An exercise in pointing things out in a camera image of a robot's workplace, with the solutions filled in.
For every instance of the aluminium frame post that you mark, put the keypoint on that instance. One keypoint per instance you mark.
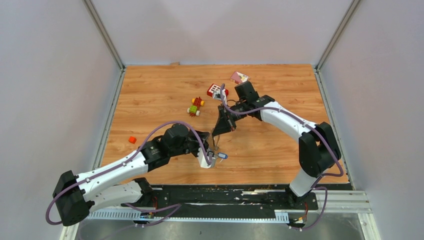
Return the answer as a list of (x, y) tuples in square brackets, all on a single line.
[(97, 20), (352, 8)]

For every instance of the small orange cube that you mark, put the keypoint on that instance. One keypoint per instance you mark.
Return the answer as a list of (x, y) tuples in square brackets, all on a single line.
[(132, 139)]

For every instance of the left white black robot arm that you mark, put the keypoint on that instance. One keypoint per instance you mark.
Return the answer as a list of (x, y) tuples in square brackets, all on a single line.
[(77, 195)]

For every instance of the colourful toy brick car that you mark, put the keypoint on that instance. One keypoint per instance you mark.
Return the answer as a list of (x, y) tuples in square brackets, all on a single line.
[(196, 104)]

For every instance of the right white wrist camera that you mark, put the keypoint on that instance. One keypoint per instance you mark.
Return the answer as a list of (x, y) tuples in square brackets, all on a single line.
[(217, 95)]

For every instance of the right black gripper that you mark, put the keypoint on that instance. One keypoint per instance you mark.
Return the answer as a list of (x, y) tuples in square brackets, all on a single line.
[(224, 124)]

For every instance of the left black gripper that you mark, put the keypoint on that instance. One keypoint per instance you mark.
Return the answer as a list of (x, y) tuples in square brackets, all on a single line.
[(203, 136)]

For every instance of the left aluminium frame post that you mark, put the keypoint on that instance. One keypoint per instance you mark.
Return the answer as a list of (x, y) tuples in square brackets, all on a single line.
[(97, 20)]

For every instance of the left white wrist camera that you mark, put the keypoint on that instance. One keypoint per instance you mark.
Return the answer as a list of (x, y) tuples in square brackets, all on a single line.
[(206, 159)]

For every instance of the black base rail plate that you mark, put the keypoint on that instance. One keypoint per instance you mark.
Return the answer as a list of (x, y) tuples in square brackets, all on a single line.
[(235, 204)]

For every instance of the red window toy brick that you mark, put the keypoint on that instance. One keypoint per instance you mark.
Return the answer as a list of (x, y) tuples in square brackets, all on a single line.
[(214, 87)]

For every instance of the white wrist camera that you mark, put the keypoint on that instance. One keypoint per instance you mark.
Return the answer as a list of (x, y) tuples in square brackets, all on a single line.
[(217, 95), (206, 159)]

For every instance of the pink picture toy block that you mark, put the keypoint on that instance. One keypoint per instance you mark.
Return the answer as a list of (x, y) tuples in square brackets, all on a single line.
[(238, 77)]

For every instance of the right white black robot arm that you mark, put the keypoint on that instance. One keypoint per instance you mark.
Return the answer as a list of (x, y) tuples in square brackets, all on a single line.
[(318, 149)]

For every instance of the large clear keyring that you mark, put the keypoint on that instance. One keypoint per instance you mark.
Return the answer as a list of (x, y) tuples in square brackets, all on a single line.
[(215, 142)]

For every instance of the right aluminium frame post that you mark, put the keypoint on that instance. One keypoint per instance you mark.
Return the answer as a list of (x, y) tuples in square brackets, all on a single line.
[(352, 8)]

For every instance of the bunch of coloured keys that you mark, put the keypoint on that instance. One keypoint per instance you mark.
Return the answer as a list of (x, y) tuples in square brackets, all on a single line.
[(222, 156)]

